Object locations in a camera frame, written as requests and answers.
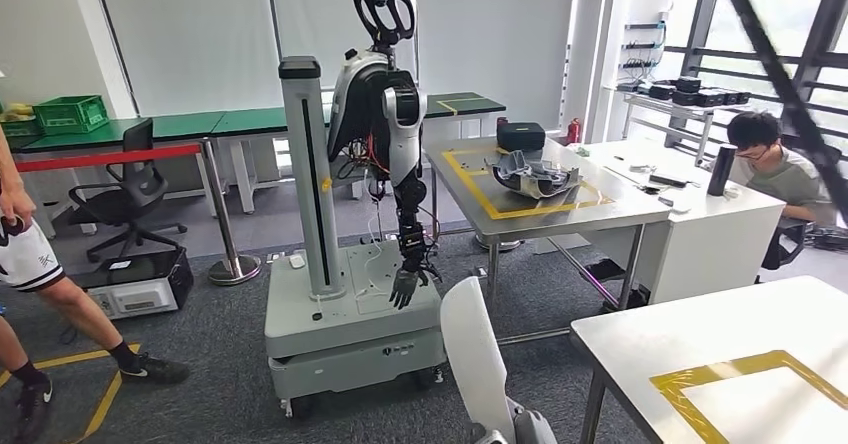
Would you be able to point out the black battery box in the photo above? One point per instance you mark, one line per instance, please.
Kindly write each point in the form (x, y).
(689, 84)
(710, 98)
(661, 92)
(736, 98)
(684, 98)

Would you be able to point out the black office chair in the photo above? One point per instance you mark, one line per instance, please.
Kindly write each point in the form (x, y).
(782, 242)
(136, 182)

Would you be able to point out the white plastic car part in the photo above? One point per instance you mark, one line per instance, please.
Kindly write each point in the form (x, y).
(474, 348)

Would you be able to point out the white power strip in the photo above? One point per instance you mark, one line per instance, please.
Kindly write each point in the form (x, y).
(285, 256)

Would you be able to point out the black thermos bottle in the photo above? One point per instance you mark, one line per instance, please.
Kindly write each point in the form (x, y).
(721, 172)

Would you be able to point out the stainless steel table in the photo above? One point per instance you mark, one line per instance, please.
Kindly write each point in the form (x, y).
(636, 206)

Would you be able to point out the white metal side table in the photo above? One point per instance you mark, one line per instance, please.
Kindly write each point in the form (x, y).
(646, 100)

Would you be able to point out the red barrier belt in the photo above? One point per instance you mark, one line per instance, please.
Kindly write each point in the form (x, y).
(106, 158)

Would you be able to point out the person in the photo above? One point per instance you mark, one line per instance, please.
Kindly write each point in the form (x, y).
(30, 262)
(788, 176)

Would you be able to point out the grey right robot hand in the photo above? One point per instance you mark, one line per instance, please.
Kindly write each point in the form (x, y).
(533, 428)

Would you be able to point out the red fire extinguisher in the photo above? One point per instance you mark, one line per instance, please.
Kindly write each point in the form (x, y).
(573, 133)

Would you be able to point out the black window railing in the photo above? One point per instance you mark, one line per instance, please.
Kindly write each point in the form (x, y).
(811, 63)

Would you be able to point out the humanoid robot on grey base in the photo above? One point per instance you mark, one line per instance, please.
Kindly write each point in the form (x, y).
(344, 322)

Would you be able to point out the white black equipment box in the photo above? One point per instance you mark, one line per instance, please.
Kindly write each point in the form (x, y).
(139, 295)

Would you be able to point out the black shoe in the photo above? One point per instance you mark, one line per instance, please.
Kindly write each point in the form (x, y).
(603, 270)
(626, 300)

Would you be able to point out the silver stanchion post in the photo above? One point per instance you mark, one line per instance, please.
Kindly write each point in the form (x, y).
(221, 209)

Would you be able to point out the black hard case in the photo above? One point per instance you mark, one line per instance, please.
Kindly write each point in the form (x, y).
(520, 137)

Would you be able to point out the green top table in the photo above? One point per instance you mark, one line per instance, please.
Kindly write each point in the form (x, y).
(179, 125)
(252, 120)

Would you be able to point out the green item in clear bag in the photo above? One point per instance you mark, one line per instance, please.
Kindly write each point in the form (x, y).
(582, 151)

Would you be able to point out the yellow tape square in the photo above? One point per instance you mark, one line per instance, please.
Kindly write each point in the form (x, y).
(729, 367)
(563, 208)

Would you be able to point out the black power bank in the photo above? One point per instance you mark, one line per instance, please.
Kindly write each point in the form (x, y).
(666, 180)

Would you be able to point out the green plastic crate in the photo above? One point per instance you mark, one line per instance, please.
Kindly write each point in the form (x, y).
(20, 128)
(69, 120)

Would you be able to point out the grey moulded car part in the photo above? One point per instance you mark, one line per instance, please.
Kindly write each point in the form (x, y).
(536, 179)

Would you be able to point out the white panel desk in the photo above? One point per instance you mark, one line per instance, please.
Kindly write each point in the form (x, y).
(715, 249)

